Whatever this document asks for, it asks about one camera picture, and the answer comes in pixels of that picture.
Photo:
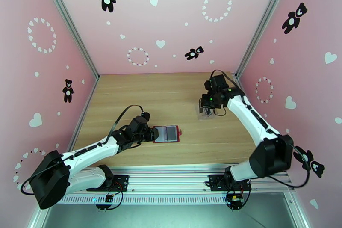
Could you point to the clear acrylic card box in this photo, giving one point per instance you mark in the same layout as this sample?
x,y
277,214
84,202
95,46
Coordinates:
x,y
201,116

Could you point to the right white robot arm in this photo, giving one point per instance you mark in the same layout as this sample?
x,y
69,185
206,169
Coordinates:
x,y
256,123

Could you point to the dark grey credit card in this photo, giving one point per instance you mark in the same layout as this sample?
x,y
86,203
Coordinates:
x,y
171,134

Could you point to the aluminium frame post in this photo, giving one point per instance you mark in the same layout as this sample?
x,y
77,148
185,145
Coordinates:
x,y
263,21
68,21

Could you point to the perforated metal strip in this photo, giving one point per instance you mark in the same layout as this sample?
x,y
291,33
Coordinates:
x,y
171,200

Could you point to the circuit board with yellow plug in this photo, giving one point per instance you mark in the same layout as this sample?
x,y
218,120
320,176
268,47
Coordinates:
x,y
235,201

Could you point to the wide aluminium base rail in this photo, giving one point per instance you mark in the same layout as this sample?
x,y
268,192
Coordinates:
x,y
171,179

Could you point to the small black circuit board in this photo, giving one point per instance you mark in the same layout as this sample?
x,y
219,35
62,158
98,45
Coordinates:
x,y
109,198

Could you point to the red leather card holder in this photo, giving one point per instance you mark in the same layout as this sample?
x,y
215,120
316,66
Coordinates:
x,y
168,134

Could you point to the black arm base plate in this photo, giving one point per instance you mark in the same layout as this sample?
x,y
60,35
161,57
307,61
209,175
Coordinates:
x,y
121,181
213,181

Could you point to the aluminium table edge rail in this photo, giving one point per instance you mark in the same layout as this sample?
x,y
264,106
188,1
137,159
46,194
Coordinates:
x,y
240,84
83,111

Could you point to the black teddy bear sticker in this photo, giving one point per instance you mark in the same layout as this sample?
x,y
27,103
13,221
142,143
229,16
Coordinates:
x,y
68,96
292,22
307,156

